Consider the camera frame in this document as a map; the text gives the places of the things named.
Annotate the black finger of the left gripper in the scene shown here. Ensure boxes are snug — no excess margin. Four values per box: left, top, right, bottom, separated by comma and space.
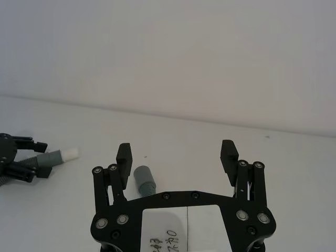
12, 135, 48, 154
3, 160, 53, 184

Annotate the grey threaded plastic connector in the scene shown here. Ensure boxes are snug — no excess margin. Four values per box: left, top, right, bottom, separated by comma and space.
133, 165, 158, 197

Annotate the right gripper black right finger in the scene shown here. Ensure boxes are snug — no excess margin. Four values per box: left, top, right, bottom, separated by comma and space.
219, 139, 269, 208

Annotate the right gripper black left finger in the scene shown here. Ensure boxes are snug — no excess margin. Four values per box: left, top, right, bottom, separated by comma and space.
91, 142, 134, 209

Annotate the white paper label with handwriting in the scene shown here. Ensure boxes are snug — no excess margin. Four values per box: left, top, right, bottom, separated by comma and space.
141, 205, 228, 252

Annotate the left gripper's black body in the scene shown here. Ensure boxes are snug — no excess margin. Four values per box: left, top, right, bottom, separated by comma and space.
0, 133, 18, 171

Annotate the grey corrugated hose white tip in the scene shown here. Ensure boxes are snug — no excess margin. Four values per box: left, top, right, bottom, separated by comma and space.
0, 148, 81, 187

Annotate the white table cloth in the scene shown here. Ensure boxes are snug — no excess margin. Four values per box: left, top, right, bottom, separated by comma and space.
0, 94, 336, 252

